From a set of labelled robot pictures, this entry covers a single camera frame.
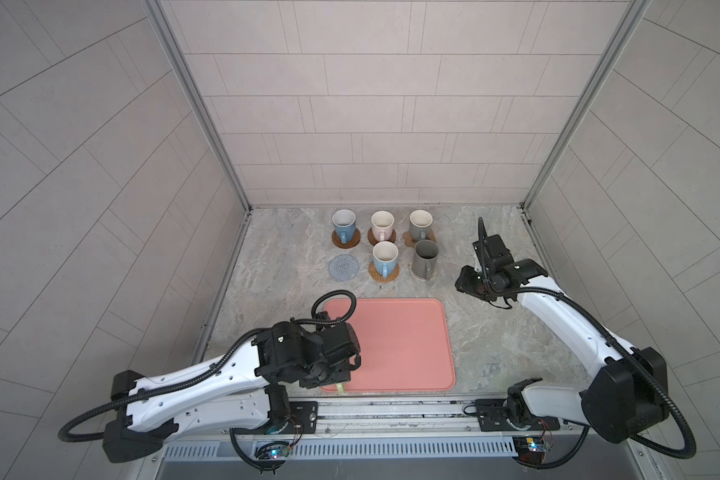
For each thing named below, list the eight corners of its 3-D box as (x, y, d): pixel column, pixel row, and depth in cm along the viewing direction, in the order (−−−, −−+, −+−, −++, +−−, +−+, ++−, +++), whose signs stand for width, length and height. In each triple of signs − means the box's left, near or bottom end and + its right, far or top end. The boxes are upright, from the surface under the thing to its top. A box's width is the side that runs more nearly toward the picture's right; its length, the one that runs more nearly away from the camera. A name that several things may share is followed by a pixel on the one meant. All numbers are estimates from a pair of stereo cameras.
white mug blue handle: (382, 287, 96) (383, 271, 88) (370, 262, 102) (369, 245, 95) (403, 279, 98) (406, 263, 90) (390, 255, 104) (391, 237, 97)
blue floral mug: (333, 251, 104) (330, 234, 97) (335, 226, 111) (333, 209, 104) (354, 251, 104) (353, 234, 97) (356, 226, 111) (355, 209, 104)
